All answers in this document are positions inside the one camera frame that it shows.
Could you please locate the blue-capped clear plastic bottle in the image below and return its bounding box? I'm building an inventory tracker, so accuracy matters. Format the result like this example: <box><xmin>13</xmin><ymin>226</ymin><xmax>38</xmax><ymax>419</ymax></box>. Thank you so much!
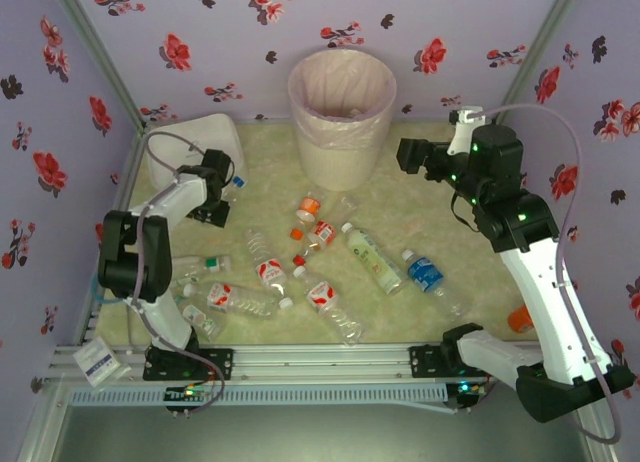
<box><xmin>222</xmin><ymin>174</ymin><xmax>250</xmax><ymax>204</ymax></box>

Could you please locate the green-capped clear plastic bottle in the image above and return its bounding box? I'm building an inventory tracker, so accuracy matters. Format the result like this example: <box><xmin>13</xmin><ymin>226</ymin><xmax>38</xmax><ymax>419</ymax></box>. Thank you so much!
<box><xmin>171</xmin><ymin>254</ymin><xmax>232</xmax><ymax>285</ymax></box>

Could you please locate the clear bottle red white label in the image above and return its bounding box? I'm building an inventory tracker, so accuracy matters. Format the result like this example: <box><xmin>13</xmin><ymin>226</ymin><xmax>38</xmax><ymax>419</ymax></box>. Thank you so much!
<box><xmin>243</xmin><ymin>228</ymin><xmax>295</xmax><ymax>311</ymax></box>
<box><xmin>206</xmin><ymin>281</ymin><xmax>280</xmax><ymax>318</ymax></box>
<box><xmin>292</xmin><ymin>265</ymin><xmax>365</xmax><ymax>347</ymax></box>

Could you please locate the clear bottle green label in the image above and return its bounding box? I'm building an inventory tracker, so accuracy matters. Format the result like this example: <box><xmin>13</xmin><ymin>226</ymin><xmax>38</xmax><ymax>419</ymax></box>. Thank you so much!
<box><xmin>174</xmin><ymin>283</ymin><xmax>223</xmax><ymax>339</ymax></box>

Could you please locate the pale round waste bin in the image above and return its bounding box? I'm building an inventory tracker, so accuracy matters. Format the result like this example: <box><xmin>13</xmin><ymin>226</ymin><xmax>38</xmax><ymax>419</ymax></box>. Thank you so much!
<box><xmin>294</xmin><ymin>116</ymin><xmax>394</xmax><ymax>192</ymax></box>

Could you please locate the white lidded plastic box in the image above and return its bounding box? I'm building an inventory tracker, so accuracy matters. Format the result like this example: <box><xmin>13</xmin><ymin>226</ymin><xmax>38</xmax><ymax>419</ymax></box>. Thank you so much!
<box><xmin>144</xmin><ymin>112</ymin><xmax>246</xmax><ymax>193</ymax></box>

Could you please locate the unlabelled clear plastic bottle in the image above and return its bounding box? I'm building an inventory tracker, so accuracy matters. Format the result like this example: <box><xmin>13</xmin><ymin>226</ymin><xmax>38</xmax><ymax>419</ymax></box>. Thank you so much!
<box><xmin>319</xmin><ymin>194</ymin><xmax>360</xmax><ymax>233</ymax></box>

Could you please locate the crushed orange label bottle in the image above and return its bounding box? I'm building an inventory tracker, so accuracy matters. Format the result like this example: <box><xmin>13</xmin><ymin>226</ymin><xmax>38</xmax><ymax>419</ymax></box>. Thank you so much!
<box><xmin>294</xmin><ymin>195</ymin><xmax>322</xmax><ymax>224</ymax></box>

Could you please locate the pale green tea bottle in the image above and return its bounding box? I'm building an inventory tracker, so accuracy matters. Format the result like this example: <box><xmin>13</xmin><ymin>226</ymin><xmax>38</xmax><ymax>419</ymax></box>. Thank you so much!
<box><xmin>341</xmin><ymin>222</ymin><xmax>404</xmax><ymax>296</ymax></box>

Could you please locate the red-capped bottle orange label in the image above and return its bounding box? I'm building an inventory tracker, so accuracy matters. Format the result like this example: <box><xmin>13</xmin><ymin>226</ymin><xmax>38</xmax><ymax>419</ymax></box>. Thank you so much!
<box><xmin>292</xmin><ymin>220</ymin><xmax>338</xmax><ymax>267</ymax></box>

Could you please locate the blue label water bottle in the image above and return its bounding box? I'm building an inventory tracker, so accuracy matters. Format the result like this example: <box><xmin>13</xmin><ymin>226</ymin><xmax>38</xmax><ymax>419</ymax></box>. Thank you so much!
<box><xmin>401</xmin><ymin>249</ymin><xmax>466</xmax><ymax>319</ymax></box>

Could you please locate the orange plastic bottle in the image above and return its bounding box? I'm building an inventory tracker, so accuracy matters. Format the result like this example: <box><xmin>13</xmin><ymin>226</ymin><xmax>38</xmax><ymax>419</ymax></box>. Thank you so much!
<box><xmin>507</xmin><ymin>304</ymin><xmax>534</xmax><ymax>333</ymax></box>

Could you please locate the white label card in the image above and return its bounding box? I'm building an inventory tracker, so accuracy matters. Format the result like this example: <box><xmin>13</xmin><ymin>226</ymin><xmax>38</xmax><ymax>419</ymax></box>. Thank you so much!
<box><xmin>72</xmin><ymin>335</ymin><xmax>132</xmax><ymax>388</ymax></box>

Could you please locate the left circuit board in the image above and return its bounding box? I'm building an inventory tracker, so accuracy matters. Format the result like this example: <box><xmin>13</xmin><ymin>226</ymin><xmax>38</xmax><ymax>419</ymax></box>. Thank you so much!
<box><xmin>164</xmin><ymin>384</ymin><xmax>214</xmax><ymax>408</ymax></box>

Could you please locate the circuit board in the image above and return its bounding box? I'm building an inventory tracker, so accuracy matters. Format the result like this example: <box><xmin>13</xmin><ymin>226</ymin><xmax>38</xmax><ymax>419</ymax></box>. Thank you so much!
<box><xmin>449</xmin><ymin>379</ymin><xmax>490</xmax><ymax>413</ymax></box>
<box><xmin>164</xmin><ymin>384</ymin><xmax>214</xmax><ymax>408</ymax></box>

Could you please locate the right circuit board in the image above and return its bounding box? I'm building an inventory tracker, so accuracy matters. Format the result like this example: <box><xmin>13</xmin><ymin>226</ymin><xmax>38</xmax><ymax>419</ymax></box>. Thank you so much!
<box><xmin>449</xmin><ymin>379</ymin><xmax>490</xmax><ymax>413</ymax></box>

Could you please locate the lilac left arm cable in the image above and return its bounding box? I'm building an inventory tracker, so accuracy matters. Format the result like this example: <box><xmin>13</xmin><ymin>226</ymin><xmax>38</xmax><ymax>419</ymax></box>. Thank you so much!
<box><xmin>127</xmin><ymin>130</ymin><xmax>226</xmax><ymax>413</ymax></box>

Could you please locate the lilac arm cable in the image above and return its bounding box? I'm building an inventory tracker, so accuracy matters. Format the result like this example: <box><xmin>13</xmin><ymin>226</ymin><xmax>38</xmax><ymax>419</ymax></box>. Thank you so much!
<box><xmin>479</xmin><ymin>103</ymin><xmax>624</xmax><ymax>444</ymax></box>
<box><xmin>127</xmin><ymin>130</ymin><xmax>226</xmax><ymax>413</ymax></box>

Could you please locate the black cable loop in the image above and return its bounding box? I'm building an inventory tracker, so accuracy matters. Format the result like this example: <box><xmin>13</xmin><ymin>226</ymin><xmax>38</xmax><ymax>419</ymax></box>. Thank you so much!
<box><xmin>449</xmin><ymin>191</ymin><xmax>481</xmax><ymax>233</ymax></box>

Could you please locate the lilac right arm cable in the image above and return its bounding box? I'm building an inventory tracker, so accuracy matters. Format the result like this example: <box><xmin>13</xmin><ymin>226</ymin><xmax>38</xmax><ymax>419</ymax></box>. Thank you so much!
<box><xmin>479</xmin><ymin>103</ymin><xmax>624</xmax><ymax>444</ymax></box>

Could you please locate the aluminium frame post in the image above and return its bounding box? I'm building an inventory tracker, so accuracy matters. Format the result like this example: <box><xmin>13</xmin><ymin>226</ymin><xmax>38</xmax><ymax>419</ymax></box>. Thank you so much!
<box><xmin>499</xmin><ymin>0</ymin><xmax>584</xmax><ymax>128</ymax></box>
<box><xmin>47</xmin><ymin>0</ymin><xmax>146</xmax><ymax>133</ymax></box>

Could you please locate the thin teal cable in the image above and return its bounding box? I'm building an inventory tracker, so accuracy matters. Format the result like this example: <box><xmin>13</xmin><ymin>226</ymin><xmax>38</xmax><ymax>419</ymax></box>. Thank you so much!
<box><xmin>92</xmin><ymin>276</ymin><xmax>124</xmax><ymax>306</ymax></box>

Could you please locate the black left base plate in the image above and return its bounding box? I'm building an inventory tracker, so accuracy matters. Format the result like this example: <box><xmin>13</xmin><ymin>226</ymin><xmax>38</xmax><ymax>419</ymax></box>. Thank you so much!
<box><xmin>143</xmin><ymin>346</ymin><xmax>235</xmax><ymax>382</ymax></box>

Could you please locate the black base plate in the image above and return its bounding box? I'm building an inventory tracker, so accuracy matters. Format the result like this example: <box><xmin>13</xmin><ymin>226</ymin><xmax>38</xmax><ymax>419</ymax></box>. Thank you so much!
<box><xmin>143</xmin><ymin>346</ymin><xmax>235</xmax><ymax>382</ymax></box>
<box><xmin>408</xmin><ymin>344</ymin><xmax>464</xmax><ymax>381</ymax></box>

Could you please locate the aluminium mounting rail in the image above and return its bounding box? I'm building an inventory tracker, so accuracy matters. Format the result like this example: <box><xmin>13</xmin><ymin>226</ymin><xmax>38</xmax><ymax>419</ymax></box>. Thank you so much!
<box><xmin>49</xmin><ymin>344</ymin><xmax>546</xmax><ymax>383</ymax></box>

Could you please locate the white slotted cable duct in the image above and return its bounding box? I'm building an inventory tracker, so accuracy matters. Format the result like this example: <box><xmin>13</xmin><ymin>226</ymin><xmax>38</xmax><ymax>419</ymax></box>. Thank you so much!
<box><xmin>67</xmin><ymin>385</ymin><xmax>449</xmax><ymax>408</ymax></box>

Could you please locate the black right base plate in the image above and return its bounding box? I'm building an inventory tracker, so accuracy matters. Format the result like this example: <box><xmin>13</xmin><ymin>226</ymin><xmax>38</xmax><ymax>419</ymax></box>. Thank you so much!
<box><xmin>408</xmin><ymin>344</ymin><xmax>464</xmax><ymax>381</ymax></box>

